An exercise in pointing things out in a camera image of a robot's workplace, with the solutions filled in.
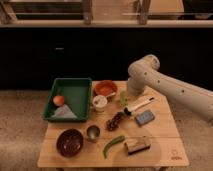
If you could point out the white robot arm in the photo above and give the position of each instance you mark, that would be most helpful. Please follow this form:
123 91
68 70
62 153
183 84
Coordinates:
144 72

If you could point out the white cup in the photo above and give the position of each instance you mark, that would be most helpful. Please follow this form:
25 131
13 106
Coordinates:
99 103

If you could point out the green plastic cup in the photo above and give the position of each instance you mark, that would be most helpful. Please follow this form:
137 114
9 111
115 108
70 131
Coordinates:
123 98

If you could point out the metal cup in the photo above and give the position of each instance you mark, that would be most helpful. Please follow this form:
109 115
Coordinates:
93 133

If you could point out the red bowl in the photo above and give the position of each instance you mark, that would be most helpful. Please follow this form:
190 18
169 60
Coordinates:
105 87

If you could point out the green plastic tray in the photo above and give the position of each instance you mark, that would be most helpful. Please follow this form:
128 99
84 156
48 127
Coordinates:
77 94

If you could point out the dark grapes bunch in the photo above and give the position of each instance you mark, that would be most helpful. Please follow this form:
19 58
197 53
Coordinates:
112 124

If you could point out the blue sponge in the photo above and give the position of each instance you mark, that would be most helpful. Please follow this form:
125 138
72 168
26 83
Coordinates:
144 117

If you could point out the clear plastic bag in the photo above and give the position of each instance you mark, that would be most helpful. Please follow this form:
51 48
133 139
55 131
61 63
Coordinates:
64 112

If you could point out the red apple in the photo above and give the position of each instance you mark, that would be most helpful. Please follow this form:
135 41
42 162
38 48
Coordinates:
59 100

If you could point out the green chili pepper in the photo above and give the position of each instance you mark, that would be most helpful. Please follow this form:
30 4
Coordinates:
114 141

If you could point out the brown block sponge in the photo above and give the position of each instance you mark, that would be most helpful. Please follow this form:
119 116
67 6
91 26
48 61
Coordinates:
137 145

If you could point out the dark brown bowl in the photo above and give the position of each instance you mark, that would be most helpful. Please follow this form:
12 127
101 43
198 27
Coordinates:
69 143

